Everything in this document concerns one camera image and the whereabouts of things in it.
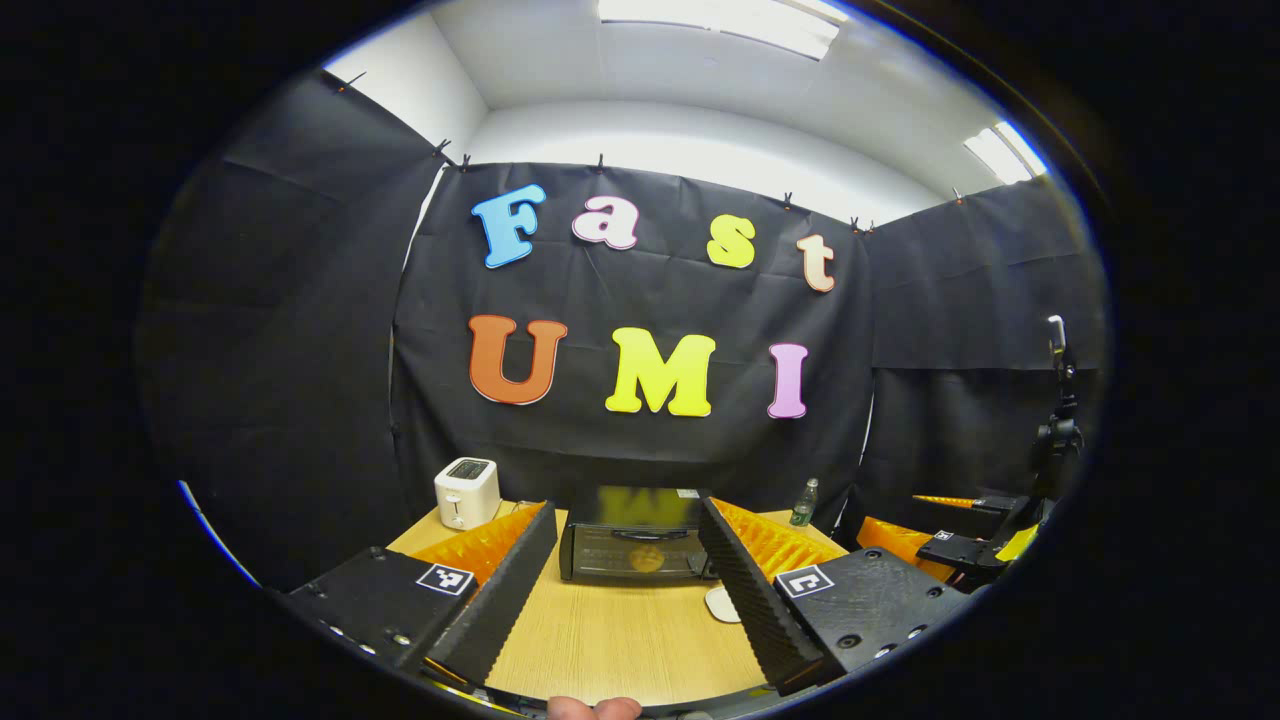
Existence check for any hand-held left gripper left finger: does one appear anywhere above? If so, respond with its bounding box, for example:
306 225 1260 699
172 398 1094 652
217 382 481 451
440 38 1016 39
270 500 558 691

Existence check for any white toaster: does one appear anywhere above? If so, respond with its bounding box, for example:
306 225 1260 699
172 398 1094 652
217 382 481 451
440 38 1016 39
434 457 501 531

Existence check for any small ceiling light panel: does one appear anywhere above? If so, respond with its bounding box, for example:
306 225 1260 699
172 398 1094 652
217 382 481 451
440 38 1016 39
963 120 1049 186

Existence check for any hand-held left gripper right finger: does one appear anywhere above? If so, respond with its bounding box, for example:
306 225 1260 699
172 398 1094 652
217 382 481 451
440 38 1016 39
697 497 976 698

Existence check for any long ceiling light panel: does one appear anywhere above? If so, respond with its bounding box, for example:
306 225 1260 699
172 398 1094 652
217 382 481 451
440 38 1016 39
598 0 841 61

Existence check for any black electric oven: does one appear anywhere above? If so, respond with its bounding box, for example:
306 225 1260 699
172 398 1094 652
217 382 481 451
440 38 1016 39
558 486 723 586

